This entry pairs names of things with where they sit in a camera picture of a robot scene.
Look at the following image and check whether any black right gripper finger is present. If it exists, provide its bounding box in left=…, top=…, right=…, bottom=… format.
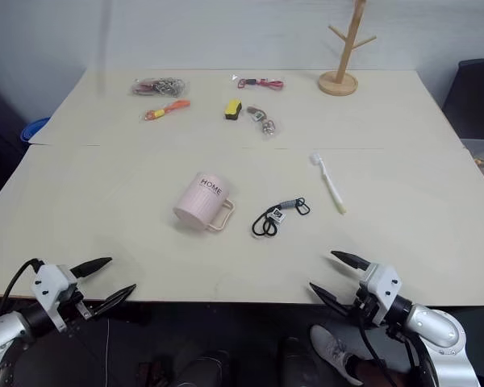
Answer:
left=331, top=250, right=370, bottom=277
left=308, top=282, right=355, bottom=319

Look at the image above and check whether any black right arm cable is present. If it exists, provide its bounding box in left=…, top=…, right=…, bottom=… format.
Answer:
left=357, top=310, right=440, bottom=387

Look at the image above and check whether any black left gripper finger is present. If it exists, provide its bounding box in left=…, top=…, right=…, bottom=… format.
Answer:
left=69, top=256, right=113, bottom=279
left=90, top=283, right=137, bottom=318

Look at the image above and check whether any white grey sneaker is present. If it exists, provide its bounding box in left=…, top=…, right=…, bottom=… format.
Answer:
left=309, top=324, right=366, bottom=386

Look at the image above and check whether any bagged keychain with metal clips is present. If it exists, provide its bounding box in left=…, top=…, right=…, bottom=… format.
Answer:
left=244, top=104, right=286, bottom=142

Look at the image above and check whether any wooden mug tree stand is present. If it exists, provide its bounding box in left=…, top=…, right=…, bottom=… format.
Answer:
left=318, top=0, right=378, bottom=97

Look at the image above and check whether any black chair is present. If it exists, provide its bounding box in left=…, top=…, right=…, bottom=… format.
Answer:
left=440, top=58, right=484, bottom=141

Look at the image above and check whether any white toothbrush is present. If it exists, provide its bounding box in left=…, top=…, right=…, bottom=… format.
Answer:
left=309, top=152, right=347, bottom=214

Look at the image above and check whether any pink cup with HOME print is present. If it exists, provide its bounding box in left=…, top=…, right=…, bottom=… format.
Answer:
left=173, top=172, right=236, bottom=234

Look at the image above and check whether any blue round basin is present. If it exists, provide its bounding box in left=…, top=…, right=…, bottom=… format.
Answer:
left=20, top=117, right=51, bottom=144

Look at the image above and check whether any bag of metal key chains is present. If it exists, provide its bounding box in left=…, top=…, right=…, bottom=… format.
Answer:
left=129, top=76, right=190, bottom=98

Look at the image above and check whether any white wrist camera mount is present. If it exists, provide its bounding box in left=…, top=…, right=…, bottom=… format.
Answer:
left=360, top=264, right=403, bottom=326
left=31, top=264, right=78, bottom=333

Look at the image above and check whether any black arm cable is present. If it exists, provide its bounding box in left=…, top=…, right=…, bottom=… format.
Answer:
left=0, top=258, right=46, bottom=317
left=357, top=310, right=440, bottom=387

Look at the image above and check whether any red lanyard in bag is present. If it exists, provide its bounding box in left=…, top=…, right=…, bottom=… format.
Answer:
left=231, top=73, right=286, bottom=92

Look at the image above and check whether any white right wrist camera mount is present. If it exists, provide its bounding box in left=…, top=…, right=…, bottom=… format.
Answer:
left=360, top=264, right=403, bottom=326

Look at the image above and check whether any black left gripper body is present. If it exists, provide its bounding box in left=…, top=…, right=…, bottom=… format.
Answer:
left=57, top=287, right=96, bottom=323

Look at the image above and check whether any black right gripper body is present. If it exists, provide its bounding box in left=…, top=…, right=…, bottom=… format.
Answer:
left=348, top=284, right=382, bottom=326

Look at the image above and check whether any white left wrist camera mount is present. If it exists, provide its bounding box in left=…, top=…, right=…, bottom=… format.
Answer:
left=31, top=264, right=78, bottom=333

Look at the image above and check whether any black lanyard with tag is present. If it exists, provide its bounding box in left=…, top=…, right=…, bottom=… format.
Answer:
left=250, top=197, right=311, bottom=238

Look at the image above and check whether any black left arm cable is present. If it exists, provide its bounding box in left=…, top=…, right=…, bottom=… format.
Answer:
left=0, top=258, right=46, bottom=317

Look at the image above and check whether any yellow black sponge eraser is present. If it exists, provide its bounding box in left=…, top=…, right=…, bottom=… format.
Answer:
left=223, top=98, right=243, bottom=121

